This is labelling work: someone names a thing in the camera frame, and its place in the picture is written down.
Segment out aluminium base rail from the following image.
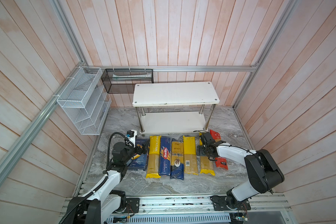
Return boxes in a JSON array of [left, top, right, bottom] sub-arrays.
[[103, 193, 297, 224]]

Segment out yellow Pastatime spaghetti bag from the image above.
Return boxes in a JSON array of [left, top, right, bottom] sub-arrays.
[[146, 135, 161, 178]]

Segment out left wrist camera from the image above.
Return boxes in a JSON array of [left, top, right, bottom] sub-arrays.
[[126, 130, 137, 146]]

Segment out black mesh basket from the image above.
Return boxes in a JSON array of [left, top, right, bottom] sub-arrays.
[[101, 68, 154, 94]]

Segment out yellow spaghetti bag with barcode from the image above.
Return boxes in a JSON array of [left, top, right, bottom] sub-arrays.
[[183, 136, 198, 175]]

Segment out aluminium frame bar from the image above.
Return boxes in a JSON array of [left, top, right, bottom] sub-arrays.
[[99, 65, 257, 72], [0, 61, 86, 187]]

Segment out blue Barilla pasta box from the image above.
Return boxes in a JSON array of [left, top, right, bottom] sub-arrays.
[[127, 138, 150, 171]]

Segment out aluminium frame left bar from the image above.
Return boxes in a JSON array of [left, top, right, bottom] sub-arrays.
[[0, 61, 86, 187]]

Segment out white wire mesh rack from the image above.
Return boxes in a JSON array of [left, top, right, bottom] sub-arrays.
[[57, 67, 112, 135]]

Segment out aluminium frame back bar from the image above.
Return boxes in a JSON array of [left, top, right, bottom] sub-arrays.
[[99, 65, 257, 72]]

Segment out dark blue spaghetti bag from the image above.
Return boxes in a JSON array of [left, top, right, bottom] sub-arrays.
[[170, 140, 184, 180]]

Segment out white two-tier shelf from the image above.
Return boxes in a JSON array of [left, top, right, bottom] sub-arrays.
[[133, 82, 220, 135]]

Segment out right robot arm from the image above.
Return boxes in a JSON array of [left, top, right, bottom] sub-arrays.
[[197, 132, 285, 211]]

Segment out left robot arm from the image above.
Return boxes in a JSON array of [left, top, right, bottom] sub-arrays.
[[59, 130, 147, 224]]

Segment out red spaghetti bag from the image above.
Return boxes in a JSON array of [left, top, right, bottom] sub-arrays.
[[210, 130, 228, 170]]

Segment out blue Barilla spaghetti box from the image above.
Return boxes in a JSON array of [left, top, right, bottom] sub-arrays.
[[159, 136, 171, 176]]

